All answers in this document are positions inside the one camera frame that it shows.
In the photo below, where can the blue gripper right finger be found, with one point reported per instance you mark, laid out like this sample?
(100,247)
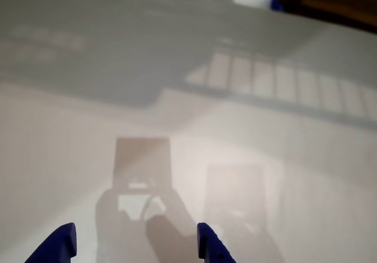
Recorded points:
(210,245)

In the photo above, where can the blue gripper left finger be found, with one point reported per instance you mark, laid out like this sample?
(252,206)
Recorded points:
(60,245)

